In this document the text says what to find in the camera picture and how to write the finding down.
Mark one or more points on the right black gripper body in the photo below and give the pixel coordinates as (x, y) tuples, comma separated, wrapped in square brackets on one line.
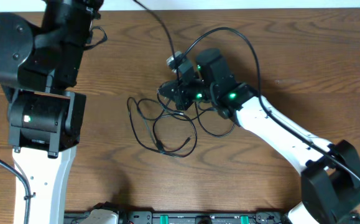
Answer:
[(199, 90)]

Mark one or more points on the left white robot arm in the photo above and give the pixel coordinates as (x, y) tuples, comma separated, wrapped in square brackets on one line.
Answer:
[(38, 68)]

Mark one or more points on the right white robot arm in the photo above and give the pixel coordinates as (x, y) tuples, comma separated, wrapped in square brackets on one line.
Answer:
[(330, 173)]

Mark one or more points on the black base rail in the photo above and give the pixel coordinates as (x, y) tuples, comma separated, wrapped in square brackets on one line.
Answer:
[(148, 217)]

